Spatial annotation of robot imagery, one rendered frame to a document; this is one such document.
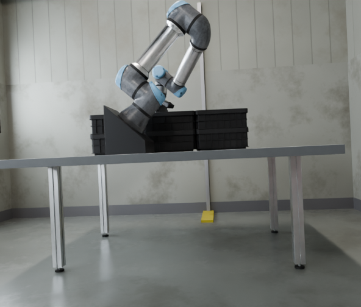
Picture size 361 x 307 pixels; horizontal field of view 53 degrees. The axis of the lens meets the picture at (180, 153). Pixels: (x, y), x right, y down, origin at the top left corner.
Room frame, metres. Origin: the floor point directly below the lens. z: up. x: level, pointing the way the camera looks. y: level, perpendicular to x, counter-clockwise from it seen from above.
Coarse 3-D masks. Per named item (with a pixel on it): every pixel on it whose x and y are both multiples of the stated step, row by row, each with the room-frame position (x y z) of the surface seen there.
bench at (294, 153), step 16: (336, 144) 1.49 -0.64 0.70; (0, 160) 1.63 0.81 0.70; (16, 160) 1.63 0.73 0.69; (32, 160) 1.62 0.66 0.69; (48, 160) 1.61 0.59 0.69; (64, 160) 1.60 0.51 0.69; (80, 160) 1.60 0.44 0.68; (96, 160) 1.59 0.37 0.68; (112, 160) 1.58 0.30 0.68; (128, 160) 1.58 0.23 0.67; (144, 160) 1.57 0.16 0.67; (160, 160) 1.56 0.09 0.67; (176, 160) 1.55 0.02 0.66; (192, 160) 1.55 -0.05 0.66; (272, 160) 2.97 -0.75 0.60; (288, 160) 2.11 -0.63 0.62; (48, 176) 2.21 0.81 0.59; (272, 176) 2.98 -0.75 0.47; (272, 192) 2.98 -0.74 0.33; (272, 208) 2.98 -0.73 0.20; (272, 224) 2.98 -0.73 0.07; (64, 240) 2.25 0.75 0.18; (304, 240) 2.06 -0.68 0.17; (64, 256) 2.24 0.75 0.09; (304, 256) 2.06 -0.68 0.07
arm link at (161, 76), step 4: (156, 68) 2.04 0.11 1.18; (160, 68) 2.04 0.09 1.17; (164, 68) 2.06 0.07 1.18; (152, 72) 2.05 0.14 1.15; (156, 72) 2.04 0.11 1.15; (160, 72) 2.04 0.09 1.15; (164, 72) 2.04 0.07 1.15; (156, 76) 2.04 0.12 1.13; (160, 76) 2.04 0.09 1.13; (164, 76) 2.05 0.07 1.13; (168, 76) 2.06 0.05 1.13; (172, 76) 2.07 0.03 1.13; (156, 80) 2.12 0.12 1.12; (160, 80) 2.07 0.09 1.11; (164, 80) 2.06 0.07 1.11; (164, 84) 2.07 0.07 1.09
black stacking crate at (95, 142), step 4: (92, 136) 2.04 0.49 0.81; (96, 136) 2.04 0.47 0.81; (100, 136) 2.04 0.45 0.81; (104, 136) 2.04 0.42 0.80; (92, 140) 2.06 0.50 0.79; (96, 140) 2.05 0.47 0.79; (100, 140) 2.05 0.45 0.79; (104, 140) 2.05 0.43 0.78; (92, 144) 2.08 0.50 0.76; (96, 144) 2.05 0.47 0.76; (100, 144) 2.05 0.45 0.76; (104, 144) 2.04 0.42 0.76; (92, 148) 2.08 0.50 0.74; (96, 148) 2.05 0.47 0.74; (100, 148) 2.05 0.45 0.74; (104, 148) 2.05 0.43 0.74; (96, 152) 2.05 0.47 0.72; (100, 152) 2.05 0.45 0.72; (104, 152) 2.05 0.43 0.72
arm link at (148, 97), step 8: (136, 88) 1.77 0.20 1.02; (144, 88) 1.77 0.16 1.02; (152, 88) 1.76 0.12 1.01; (136, 96) 1.78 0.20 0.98; (144, 96) 1.76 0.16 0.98; (152, 96) 1.76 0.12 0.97; (160, 96) 1.77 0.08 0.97; (144, 104) 1.76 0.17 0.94; (152, 104) 1.77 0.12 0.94; (160, 104) 1.80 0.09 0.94; (152, 112) 1.80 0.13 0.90
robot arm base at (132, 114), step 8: (136, 104) 1.77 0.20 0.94; (120, 112) 1.80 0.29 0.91; (128, 112) 1.78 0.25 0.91; (136, 112) 1.76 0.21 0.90; (144, 112) 1.77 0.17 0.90; (128, 120) 1.75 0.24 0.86; (136, 120) 1.76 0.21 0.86; (144, 120) 1.79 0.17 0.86; (136, 128) 1.77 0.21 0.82; (144, 128) 1.81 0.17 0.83
